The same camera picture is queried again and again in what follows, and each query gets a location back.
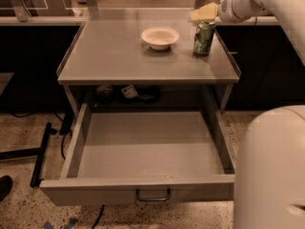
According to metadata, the black shoe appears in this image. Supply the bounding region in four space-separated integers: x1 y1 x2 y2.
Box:
0 176 12 201

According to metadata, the blue tape on floor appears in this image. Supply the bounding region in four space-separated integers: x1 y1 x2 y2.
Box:
42 218 78 229

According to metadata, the white paper bowl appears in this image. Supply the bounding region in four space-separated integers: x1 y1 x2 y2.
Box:
141 27 180 51

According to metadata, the black cable left floor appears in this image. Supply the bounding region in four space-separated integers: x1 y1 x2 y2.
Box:
10 112 74 160

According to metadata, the black bag with white label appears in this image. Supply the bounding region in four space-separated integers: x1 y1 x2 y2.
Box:
116 85 161 104

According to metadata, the black drawer handle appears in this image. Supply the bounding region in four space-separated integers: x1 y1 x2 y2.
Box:
135 189 172 202

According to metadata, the grey open top drawer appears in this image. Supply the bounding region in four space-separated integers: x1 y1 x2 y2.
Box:
40 105 235 206

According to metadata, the dark round object under counter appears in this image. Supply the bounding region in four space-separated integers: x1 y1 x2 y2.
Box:
95 85 113 104

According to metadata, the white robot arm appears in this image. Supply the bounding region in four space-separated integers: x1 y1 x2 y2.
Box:
189 0 305 229

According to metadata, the black cable under drawer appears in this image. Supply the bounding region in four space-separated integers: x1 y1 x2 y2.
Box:
91 204 106 229

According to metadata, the grey cabinet counter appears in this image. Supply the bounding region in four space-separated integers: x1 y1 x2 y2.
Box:
58 9 240 113

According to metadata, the green soda can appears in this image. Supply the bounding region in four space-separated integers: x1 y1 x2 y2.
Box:
193 22 215 56

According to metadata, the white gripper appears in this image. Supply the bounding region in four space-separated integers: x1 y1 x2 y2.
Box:
189 0 254 23

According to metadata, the black metal stand base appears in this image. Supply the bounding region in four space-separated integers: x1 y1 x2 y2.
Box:
0 122 56 188

